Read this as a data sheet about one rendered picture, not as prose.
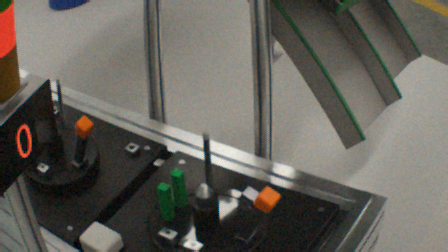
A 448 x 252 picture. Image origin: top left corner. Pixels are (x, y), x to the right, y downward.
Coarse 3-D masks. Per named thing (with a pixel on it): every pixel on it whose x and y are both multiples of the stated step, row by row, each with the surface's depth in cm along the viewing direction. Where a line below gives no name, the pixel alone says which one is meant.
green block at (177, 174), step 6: (174, 174) 88; (180, 174) 88; (174, 180) 89; (180, 180) 89; (174, 186) 89; (180, 186) 89; (174, 192) 90; (180, 192) 89; (174, 198) 91; (180, 198) 90; (186, 198) 91; (174, 204) 91; (180, 204) 91; (186, 204) 91
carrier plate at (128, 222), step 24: (168, 168) 100; (192, 168) 100; (216, 168) 100; (144, 192) 96; (288, 192) 96; (120, 216) 93; (144, 216) 93; (288, 216) 92; (312, 216) 92; (336, 216) 93; (144, 240) 89; (288, 240) 88; (312, 240) 88
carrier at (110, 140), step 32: (64, 128) 104; (96, 128) 107; (64, 160) 98; (96, 160) 99; (128, 160) 101; (32, 192) 96; (64, 192) 95; (96, 192) 96; (128, 192) 98; (64, 224) 91
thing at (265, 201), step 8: (248, 192) 82; (256, 192) 82; (264, 192) 80; (272, 192) 81; (248, 200) 82; (256, 200) 81; (264, 200) 80; (272, 200) 80; (256, 208) 82; (264, 208) 81; (272, 208) 81; (256, 216) 82; (248, 224) 84; (256, 224) 83; (240, 232) 85; (248, 232) 85
